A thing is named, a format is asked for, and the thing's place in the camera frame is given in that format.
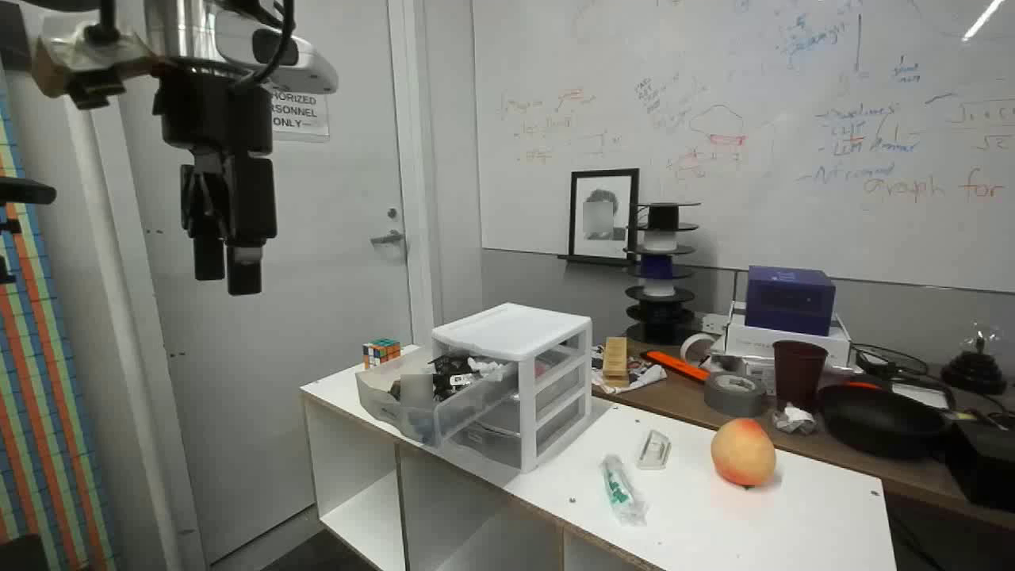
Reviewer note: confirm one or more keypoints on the white box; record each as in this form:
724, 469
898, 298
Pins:
750, 342

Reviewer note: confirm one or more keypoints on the rubiks cube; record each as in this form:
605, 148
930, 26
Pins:
381, 352

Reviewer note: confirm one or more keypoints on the grey tape roll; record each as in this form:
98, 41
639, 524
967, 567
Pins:
733, 395

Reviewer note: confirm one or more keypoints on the black framed portrait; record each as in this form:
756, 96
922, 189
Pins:
605, 212

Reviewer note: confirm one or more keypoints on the purple box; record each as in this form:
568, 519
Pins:
787, 298

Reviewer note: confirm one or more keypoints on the white cube shelf cabinet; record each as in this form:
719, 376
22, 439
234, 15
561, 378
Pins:
740, 519

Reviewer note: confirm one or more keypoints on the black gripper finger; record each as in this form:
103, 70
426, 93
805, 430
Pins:
245, 275
207, 258

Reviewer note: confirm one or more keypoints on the tan wrist camera mount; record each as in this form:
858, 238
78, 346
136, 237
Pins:
91, 64

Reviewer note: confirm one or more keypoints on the orange tool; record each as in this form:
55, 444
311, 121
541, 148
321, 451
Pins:
678, 367

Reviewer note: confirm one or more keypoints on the colourful striped panel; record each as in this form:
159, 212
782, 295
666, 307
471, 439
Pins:
36, 423

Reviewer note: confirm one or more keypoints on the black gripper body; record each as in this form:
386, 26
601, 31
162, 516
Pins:
225, 115

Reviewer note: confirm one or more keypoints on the orange yellow peach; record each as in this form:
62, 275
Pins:
744, 451

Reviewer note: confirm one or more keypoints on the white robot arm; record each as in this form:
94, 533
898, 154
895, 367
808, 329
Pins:
192, 26

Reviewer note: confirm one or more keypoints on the black frying pan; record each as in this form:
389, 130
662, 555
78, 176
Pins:
883, 423

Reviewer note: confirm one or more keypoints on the crumpled foil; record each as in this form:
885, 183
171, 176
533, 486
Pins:
793, 419

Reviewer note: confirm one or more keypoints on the black box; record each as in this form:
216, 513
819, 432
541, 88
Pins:
985, 464

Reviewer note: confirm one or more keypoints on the wooden block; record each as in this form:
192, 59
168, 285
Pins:
618, 360

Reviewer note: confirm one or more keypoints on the white door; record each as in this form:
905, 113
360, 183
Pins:
306, 317

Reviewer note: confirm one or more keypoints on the brown wooden desk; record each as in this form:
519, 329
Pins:
678, 402

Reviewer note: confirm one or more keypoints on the clear plastic drawer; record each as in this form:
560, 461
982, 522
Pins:
434, 407

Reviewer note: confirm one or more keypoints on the whiteboard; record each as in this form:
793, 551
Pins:
762, 115

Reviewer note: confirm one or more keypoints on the white plastic drawer unit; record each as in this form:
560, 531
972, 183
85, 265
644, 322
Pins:
529, 337

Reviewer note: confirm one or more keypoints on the black spool tower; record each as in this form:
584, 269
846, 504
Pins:
662, 291

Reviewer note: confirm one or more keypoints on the black desk bell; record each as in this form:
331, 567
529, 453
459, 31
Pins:
972, 370

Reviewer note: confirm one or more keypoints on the white object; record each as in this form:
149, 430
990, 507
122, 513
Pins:
653, 449

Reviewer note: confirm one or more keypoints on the dark red cup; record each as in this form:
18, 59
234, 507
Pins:
799, 372

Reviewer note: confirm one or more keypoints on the white door sign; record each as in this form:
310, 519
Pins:
303, 115

